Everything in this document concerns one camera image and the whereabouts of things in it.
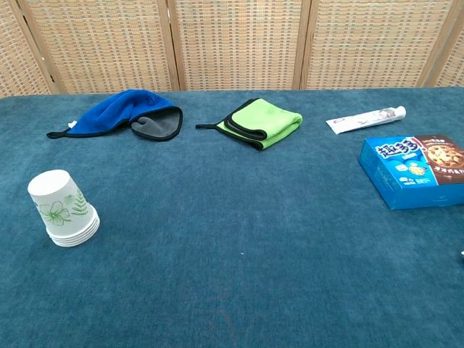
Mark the white floral paper cup stack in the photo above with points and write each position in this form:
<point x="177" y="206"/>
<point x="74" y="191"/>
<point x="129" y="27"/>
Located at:
<point x="58" y="203"/>

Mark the green microfibre cloth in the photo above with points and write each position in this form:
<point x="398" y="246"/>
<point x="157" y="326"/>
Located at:
<point x="268" y="119"/>

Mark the teal carpet table cover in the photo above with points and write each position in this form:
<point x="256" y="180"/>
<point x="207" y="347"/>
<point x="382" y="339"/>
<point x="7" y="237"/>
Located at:
<point x="217" y="253"/>

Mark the blue and grey cloth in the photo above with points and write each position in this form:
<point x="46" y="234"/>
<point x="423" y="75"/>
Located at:
<point x="116" y="112"/>

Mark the woven wicker folding screen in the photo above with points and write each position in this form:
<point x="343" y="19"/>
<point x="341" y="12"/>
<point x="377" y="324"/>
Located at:
<point x="232" y="36"/>

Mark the white toothpaste tube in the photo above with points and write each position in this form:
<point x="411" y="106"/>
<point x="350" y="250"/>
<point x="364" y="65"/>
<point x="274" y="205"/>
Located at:
<point x="362" y="119"/>

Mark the blue chocolate cookie box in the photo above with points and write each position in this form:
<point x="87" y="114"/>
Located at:
<point x="398" y="166"/>

